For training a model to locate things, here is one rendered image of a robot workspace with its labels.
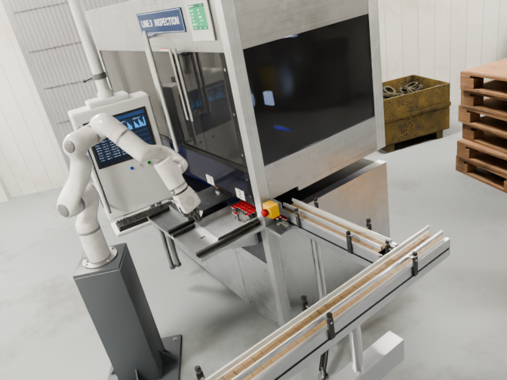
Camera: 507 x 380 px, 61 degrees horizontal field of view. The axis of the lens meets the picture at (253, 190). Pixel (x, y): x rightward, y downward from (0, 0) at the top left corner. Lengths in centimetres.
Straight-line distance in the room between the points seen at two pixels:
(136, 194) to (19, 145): 369
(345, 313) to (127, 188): 184
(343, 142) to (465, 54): 438
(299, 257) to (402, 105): 304
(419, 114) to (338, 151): 292
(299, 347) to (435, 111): 431
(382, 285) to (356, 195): 111
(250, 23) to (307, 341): 138
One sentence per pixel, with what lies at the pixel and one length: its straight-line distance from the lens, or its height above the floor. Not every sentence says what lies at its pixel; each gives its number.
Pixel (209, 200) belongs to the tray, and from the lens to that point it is 276.
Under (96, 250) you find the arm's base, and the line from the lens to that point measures 247.
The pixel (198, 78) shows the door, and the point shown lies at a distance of 241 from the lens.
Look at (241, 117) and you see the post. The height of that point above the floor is 149.
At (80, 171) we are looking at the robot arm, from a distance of 223.
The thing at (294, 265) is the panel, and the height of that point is 54.
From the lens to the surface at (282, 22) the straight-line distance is 222.
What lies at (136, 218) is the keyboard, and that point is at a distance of 296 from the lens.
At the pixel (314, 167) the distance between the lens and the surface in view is 246.
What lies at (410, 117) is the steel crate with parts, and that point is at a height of 37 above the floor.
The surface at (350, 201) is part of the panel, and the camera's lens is 277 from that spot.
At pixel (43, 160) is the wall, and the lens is 654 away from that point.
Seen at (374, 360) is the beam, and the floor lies 55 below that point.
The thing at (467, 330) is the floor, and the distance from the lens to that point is 299.
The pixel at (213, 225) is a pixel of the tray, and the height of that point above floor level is 88.
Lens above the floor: 206
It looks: 25 degrees down
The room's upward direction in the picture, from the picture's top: 11 degrees counter-clockwise
